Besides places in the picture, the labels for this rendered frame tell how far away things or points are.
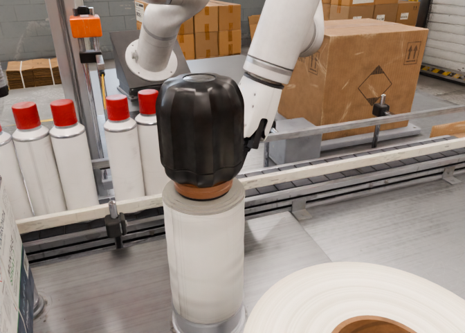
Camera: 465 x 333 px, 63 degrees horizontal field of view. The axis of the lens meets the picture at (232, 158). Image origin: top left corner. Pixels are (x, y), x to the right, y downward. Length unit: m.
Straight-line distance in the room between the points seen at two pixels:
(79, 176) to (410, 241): 0.57
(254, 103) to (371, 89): 0.49
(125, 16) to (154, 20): 4.92
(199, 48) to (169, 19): 2.88
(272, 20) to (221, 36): 3.58
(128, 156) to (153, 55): 0.78
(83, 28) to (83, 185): 0.25
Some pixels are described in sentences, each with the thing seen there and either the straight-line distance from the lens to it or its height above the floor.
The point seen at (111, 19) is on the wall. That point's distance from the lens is 6.16.
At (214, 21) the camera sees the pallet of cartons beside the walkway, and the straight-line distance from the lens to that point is 4.19.
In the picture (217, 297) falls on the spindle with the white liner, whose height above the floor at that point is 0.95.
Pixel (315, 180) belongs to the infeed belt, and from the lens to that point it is 0.79.
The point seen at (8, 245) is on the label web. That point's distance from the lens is 0.44.
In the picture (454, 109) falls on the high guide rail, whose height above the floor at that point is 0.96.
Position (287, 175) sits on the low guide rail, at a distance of 0.74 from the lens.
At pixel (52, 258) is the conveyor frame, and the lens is 0.71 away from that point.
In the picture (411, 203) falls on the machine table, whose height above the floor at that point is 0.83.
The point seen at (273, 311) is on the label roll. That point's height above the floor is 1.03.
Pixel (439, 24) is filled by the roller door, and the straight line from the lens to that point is 5.44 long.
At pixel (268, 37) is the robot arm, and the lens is 0.65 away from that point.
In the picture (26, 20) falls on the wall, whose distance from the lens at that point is 6.04.
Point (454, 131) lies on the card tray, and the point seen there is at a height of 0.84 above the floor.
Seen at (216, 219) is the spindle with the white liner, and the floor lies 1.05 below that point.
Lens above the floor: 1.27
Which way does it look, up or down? 27 degrees down
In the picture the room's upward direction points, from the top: straight up
